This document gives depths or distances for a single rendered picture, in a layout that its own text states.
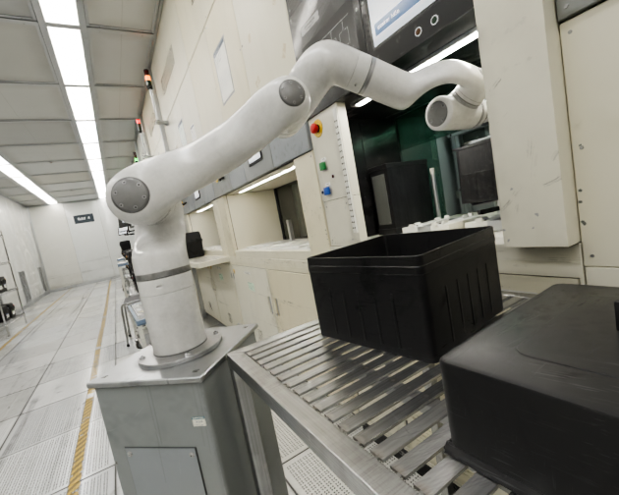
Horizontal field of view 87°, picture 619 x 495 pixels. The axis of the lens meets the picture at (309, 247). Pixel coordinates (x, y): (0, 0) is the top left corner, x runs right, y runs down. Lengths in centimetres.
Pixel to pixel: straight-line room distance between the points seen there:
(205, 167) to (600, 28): 77
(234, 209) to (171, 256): 188
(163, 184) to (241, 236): 192
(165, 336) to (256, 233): 196
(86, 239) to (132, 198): 1361
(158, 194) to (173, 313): 26
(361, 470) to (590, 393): 21
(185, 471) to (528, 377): 68
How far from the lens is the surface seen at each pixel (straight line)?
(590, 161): 82
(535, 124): 79
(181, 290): 79
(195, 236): 351
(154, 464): 88
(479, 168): 114
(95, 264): 1433
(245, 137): 79
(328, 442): 44
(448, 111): 95
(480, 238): 69
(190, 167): 77
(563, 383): 33
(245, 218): 266
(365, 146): 159
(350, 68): 89
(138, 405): 82
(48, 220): 1448
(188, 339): 81
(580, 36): 84
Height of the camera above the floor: 102
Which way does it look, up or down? 6 degrees down
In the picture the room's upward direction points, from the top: 11 degrees counter-clockwise
